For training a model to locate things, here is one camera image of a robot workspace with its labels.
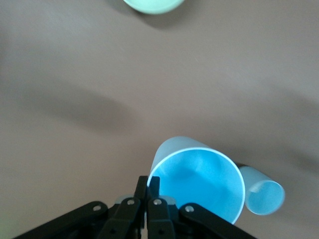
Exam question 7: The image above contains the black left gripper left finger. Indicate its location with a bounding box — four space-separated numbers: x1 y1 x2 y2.
14 176 149 239

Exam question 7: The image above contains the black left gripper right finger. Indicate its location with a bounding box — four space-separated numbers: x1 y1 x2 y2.
147 176 257 239

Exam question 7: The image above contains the light blue plastic cup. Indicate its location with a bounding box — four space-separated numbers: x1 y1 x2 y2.
239 166 285 216
149 136 246 225

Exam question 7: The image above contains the mint green plate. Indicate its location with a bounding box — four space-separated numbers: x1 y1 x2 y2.
123 0 186 14

